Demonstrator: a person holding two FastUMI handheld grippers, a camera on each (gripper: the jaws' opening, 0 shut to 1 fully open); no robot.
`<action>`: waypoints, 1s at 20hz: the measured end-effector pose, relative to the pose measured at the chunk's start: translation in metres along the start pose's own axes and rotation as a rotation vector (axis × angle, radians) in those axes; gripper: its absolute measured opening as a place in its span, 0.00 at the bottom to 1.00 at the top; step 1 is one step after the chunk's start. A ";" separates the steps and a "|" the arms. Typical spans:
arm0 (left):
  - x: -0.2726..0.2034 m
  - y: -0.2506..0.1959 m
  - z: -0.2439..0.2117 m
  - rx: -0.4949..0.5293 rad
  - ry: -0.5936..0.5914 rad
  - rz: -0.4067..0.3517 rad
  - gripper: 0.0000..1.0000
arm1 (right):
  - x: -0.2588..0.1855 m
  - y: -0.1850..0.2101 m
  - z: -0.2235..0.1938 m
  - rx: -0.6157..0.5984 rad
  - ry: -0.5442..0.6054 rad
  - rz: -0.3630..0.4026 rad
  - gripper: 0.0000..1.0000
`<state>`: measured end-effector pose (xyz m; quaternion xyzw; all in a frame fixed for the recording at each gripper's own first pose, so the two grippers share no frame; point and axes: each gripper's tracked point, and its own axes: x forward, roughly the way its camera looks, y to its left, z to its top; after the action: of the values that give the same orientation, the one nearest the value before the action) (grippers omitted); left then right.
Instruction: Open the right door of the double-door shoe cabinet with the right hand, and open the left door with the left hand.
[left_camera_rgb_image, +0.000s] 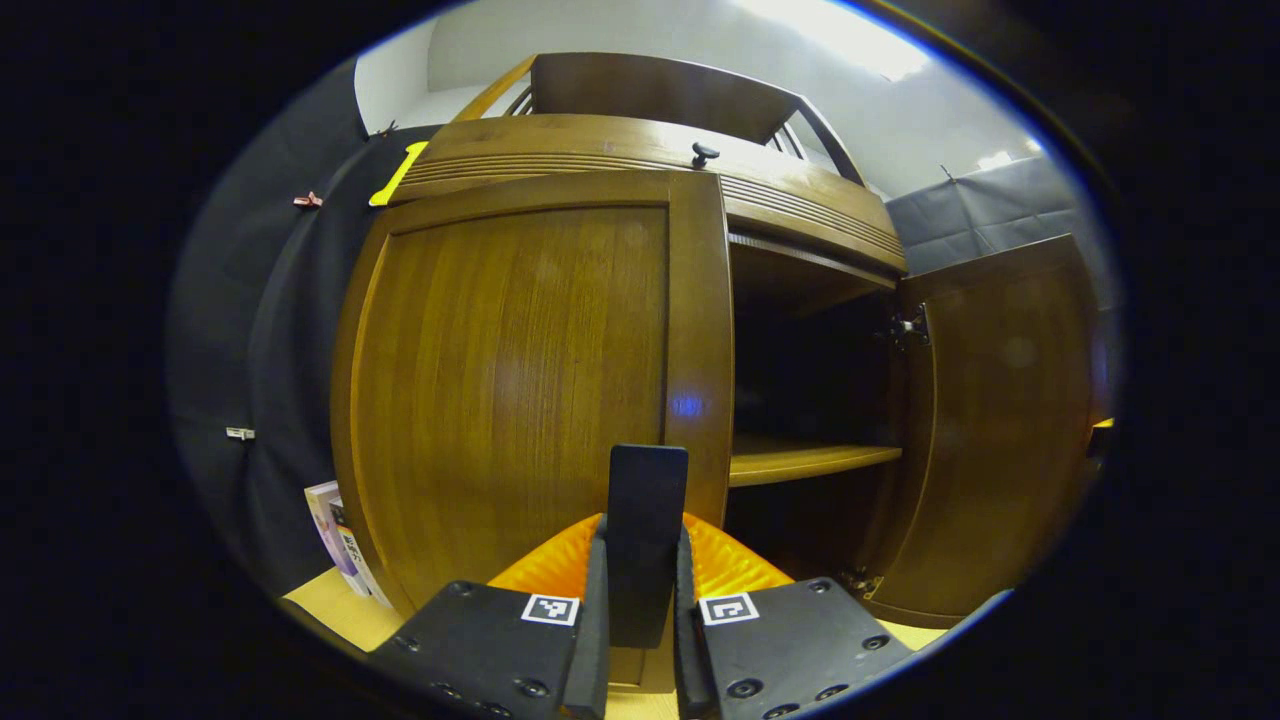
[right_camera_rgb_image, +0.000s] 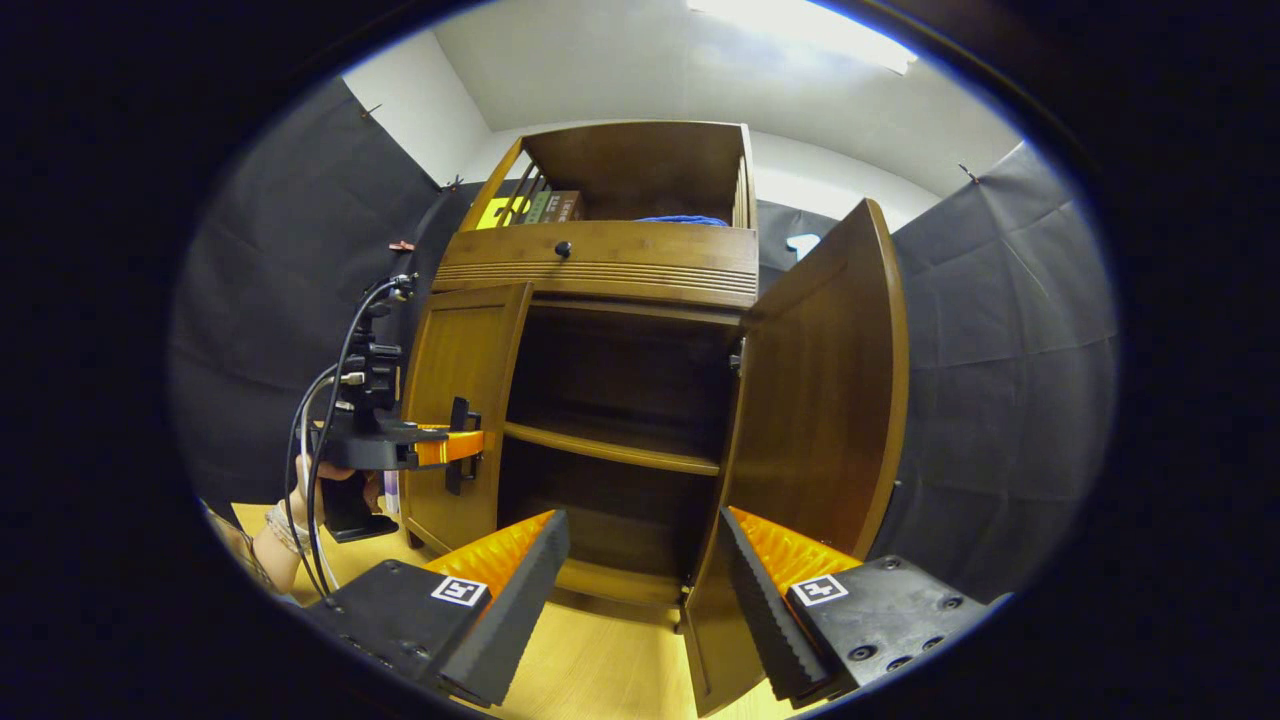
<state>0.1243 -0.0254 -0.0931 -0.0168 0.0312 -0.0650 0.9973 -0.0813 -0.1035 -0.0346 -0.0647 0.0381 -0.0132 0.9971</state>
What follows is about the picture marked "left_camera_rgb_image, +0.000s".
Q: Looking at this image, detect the ceiling light panel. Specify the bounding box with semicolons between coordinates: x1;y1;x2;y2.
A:
735;0;931;81

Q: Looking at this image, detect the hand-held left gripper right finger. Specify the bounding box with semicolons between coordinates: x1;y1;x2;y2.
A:
672;513;916;720

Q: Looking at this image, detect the wooden shoe cabinet door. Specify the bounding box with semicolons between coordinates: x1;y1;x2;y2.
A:
862;235;1098;629
330;170;736;691

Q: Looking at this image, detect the wooden drawer with grooves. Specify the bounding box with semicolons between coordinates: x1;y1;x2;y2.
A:
385;113;908;276

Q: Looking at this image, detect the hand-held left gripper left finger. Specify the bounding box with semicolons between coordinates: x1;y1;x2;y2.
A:
365;515;611;720

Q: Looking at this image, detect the dark spine book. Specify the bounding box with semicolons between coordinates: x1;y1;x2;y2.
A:
330;500;393;608

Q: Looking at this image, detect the wooden double-door shoe cabinet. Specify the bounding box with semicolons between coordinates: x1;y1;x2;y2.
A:
330;52;1101;691

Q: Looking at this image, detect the black backdrop cloth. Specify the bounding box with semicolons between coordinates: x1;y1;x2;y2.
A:
165;60;1121;601

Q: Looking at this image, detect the black door handle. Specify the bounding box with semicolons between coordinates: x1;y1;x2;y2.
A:
605;444;689;649

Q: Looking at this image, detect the pink book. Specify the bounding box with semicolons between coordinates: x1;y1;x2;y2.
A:
305;480;371;596

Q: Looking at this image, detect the wooden inner cabinet shelf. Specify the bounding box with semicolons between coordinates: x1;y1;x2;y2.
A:
728;435;903;488

